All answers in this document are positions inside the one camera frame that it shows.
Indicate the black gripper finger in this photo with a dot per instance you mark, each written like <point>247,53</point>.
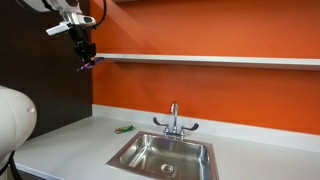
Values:
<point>82,53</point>
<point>91,50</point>

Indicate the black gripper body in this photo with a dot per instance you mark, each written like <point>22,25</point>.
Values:
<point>78,36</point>

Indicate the purple protein candy bar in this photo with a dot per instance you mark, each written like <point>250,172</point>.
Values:
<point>97,60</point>

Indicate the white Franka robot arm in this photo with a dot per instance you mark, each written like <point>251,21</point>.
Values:
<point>16,120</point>

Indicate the green candy wrapper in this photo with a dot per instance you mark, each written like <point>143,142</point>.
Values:
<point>126,128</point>

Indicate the dark wood cabinet panel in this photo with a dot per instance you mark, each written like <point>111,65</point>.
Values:
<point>50,83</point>

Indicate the chrome faucet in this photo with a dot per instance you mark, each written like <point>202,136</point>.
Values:
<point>174,116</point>

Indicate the stainless steel sink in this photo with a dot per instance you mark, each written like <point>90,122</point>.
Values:
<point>160,156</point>

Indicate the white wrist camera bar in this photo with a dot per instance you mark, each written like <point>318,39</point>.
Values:
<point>58,29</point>

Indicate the white wall shelf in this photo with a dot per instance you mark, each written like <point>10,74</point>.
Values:
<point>200,60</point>

